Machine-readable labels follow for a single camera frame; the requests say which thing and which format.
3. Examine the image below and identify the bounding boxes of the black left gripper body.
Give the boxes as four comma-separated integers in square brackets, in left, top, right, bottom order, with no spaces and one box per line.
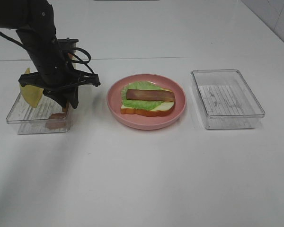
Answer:
[18,56,100,93]

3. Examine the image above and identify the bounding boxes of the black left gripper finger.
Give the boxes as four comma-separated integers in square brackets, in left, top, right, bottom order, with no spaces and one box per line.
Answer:
[43,91,68,111]
[62,87,79,109]

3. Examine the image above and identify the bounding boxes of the bacon strip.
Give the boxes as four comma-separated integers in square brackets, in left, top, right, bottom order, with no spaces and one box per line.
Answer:
[45,107,69,130]
[125,89,175,102]

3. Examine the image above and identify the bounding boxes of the yellow cheese slice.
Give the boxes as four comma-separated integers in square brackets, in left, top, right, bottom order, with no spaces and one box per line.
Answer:
[19,68,44,109]

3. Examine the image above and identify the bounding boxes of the green lettuce leaf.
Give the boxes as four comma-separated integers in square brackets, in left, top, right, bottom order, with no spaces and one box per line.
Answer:
[121,81,163,111]

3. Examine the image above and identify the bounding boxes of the bread slice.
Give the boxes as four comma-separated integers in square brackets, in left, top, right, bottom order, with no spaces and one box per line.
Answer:
[121,87,176,117]
[68,52,76,69]

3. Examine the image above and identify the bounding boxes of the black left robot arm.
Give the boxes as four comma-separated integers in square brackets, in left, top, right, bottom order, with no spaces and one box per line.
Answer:
[0,0,100,109]

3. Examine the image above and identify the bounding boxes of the clear left plastic container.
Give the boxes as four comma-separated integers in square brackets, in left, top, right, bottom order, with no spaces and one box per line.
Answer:
[6,93,73,135]

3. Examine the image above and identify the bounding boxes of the clear plastic container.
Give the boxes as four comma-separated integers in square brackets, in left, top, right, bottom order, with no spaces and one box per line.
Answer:
[6,93,73,135]
[191,69,265,130]

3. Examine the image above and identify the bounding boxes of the pink round plate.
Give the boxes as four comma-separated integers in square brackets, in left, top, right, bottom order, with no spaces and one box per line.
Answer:
[106,74,186,130]

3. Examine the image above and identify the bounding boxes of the clear right plastic container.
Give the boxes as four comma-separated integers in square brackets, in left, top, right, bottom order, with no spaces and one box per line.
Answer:
[191,69,265,130]

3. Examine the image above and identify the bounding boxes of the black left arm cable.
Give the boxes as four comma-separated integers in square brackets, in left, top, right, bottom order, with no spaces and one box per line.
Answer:
[0,26,100,92]

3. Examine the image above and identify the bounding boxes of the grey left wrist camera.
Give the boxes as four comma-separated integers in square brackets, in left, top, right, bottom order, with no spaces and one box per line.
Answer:
[57,38,79,51]

